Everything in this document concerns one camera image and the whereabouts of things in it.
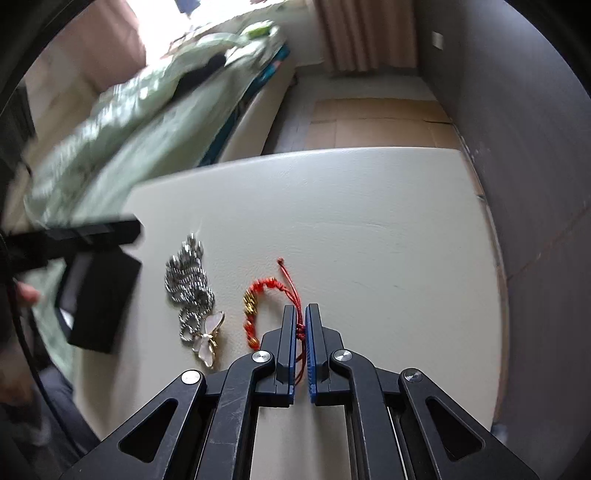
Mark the white wall socket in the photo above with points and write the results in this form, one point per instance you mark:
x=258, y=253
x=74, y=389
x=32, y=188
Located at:
x=437, y=40

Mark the person's left hand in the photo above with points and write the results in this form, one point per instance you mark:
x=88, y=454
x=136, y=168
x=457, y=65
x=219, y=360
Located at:
x=27, y=293

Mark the bed with green sheet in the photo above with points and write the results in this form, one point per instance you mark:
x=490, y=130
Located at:
x=138, y=152

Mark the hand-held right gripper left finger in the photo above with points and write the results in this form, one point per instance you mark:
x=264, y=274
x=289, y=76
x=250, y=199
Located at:
x=288, y=350

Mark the light green quilt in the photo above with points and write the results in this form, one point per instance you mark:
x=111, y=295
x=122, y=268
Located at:
x=175, y=69

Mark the flat cardboard sheet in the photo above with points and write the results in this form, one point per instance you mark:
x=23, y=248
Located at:
x=378, y=122

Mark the black jewelry box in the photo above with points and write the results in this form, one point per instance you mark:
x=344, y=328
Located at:
x=99, y=304

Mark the dark blue patterned pants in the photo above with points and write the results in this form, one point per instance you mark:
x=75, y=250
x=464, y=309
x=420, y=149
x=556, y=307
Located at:
x=60, y=415

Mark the pink curtain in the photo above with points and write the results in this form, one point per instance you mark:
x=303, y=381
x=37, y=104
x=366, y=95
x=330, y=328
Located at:
x=364, y=32
x=120, y=32

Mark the white low table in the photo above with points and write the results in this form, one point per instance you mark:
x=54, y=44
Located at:
x=369, y=240

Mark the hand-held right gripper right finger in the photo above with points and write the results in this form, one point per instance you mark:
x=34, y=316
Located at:
x=313, y=350

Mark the green plush toy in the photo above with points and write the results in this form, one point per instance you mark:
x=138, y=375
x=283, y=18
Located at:
x=257, y=32

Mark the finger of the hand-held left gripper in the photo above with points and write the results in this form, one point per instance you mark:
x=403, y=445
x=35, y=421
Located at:
x=101, y=233

